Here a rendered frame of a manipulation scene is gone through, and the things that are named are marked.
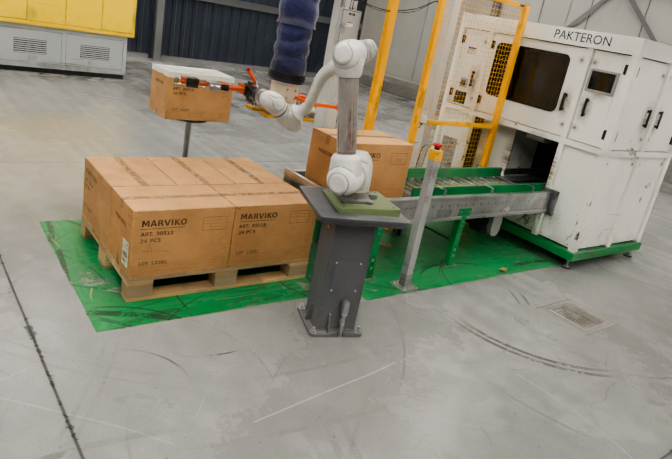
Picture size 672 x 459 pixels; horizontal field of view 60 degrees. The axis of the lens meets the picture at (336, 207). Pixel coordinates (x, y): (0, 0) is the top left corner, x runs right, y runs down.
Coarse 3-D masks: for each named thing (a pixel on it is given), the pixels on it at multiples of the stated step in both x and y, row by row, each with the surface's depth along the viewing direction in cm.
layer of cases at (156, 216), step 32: (96, 160) 375; (128, 160) 388; (160, 160) 401; (192, 160) 416; (224, 160) 431; (96, 192) 361; (128, 192) 330; (160, 192) 340; (192, 192) 350; (224, 192) 361; (256, 192) 373; (288, 192) 386; (96, 224) 364; (128, 224) 313; (160, 224) 317; (192, 224) 329; (224, 224) 341; (256, 224) 355; (288, 224) 369; (128, 256) 315; (160, 256) 324; (192, 256) 336; (224, 256) 349; (256, 256) 363; (288, 256) 379
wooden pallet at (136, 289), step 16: (96, 240) 365; (112, 256) 340; (192, 272) 340; (208, 272) 346; (224, 272) 353; (272, 272) 387; (288, 272) 384; (304, 272) 392; (128, 288) 319; (144, 288) 325; (160, 288) 339; (176, 288) 343; (192, 288) 346; (208, 288) 351; (224, 288) 358
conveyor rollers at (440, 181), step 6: (408, 180) 478; (414, 180) 484; (420, 180) 481; (438, 180) 499; (444, 180) 496; (450, 180) 502; (456, 180) 507; (462, 180) 513; (468, 180) 519; (474, 180) 525; (480, 180) 522; (486, 180) 527; (492, 180) 532; (498, 180) 537; (408, 186) 455; (414, 186) 460; (420, 186) 467; (408, 192) 440
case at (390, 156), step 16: (320, 128) 402; (320, 144) 395; (336, 144) 380; (368, 144) 382; (384, 144) 391; (400, 144) 400; (320, 160) 395; (384, 160) 396; (400, 160) 405; (320, 176) 396; (384, 176) 402; (400, 176) 411; (384, 192) 407; (400, 192) 417
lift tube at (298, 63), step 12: (288, 24) 336; (288, 36) 337; (300, 36) 338; (276, 48) 343; (288, 48) 339; (300, 48) 340; (276, 60) 343; (288, 60) 341; (300, 60) 343; (288, 72) 343; (300, 72) 347; (300, 84) 350
